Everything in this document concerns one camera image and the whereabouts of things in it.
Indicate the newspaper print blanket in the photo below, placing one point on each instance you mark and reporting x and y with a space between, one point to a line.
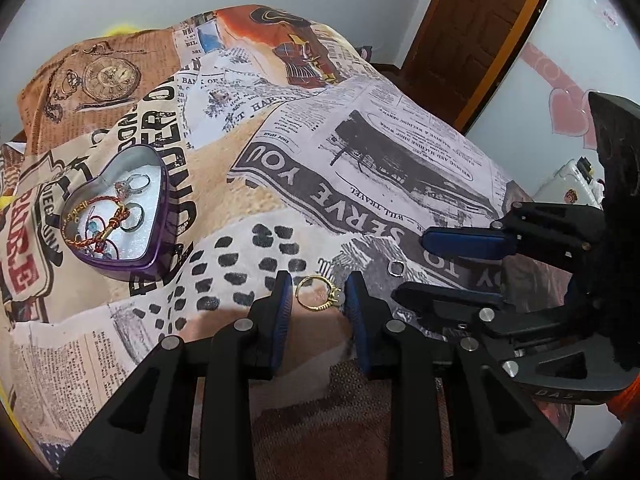
350 160

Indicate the dark cloth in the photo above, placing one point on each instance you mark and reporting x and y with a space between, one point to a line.
372 57

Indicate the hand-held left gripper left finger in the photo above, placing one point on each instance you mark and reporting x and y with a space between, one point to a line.
282 310

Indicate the white heart-print wardrobe door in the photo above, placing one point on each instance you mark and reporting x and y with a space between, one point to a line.
550 50

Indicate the white plastic case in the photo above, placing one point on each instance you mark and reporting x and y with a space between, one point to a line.
562 185

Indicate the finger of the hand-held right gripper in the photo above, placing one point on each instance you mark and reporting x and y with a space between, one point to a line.
465 243
440 305

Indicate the brown wooden door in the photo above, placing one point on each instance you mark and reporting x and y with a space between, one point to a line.
460 35

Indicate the red and white sticker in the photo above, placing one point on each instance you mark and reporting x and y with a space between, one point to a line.
606 13

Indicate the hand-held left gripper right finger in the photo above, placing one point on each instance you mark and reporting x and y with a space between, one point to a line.
357 320

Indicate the purple heart-shaped tin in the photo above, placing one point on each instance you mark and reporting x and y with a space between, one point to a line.
120 266

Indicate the yellow plastic object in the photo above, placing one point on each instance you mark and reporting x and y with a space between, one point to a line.
125 28

